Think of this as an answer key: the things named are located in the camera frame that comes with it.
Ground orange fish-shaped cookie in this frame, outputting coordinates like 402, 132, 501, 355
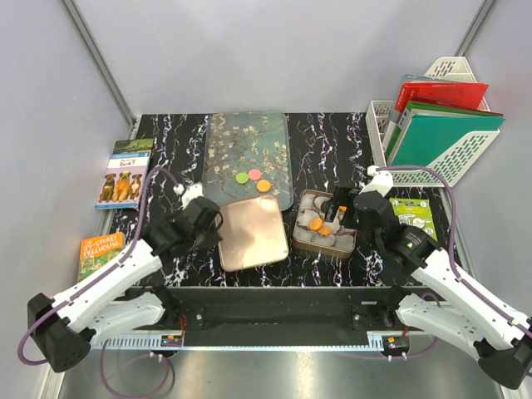
318, 226, 332, 237

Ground orange round striped cookie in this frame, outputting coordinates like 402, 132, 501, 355
308, 218, 323, 231

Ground rose gold tin lid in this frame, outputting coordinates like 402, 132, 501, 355
218, 195, 289, 272

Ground rose gold tin box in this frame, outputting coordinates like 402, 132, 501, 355
292, 190, 357, 259

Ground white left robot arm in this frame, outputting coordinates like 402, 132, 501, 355
24, 183, 223, 372

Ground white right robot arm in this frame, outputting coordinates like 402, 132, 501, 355
322, 165, 531, 390

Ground green comic booklet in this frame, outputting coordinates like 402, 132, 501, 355
389, 198, 437, 240

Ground green round cookie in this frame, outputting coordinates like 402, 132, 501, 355
235, 172, 249, 185

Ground pink round cookie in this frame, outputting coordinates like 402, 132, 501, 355
248, 169, 262, 181

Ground floral blue serving tray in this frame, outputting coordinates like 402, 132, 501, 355
202, 111, 293, 211

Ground orange treehouse book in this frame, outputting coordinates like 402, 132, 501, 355
77, 232, 126, 282

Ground dog picture book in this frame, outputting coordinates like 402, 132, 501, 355
95, 139, 154, 209

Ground white file organizer rack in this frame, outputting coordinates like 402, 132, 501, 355
366, 57, 505, 187

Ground red folder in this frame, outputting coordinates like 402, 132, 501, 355
394, 81, 489, 112

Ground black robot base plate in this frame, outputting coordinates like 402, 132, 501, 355
157, 286, 404, 350

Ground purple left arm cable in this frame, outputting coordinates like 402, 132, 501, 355
17, 167, 184, 398

